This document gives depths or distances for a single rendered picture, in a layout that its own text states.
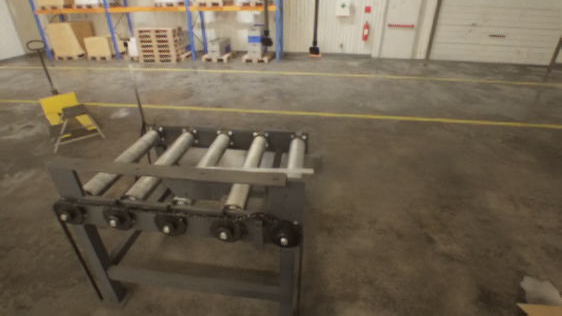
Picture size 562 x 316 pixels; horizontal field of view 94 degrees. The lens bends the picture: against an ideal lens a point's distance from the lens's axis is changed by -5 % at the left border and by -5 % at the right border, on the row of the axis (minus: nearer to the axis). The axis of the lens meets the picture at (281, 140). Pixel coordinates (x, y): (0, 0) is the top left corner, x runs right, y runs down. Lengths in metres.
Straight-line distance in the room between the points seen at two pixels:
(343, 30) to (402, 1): 1.97
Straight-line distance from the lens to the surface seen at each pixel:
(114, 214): 1.69
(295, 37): 10.16
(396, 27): 10.35
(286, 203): 1.34
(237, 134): 2.27
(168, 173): 1.37
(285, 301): 1.88
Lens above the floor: 1.89
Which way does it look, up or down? 28 degrees down
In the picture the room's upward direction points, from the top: straight up
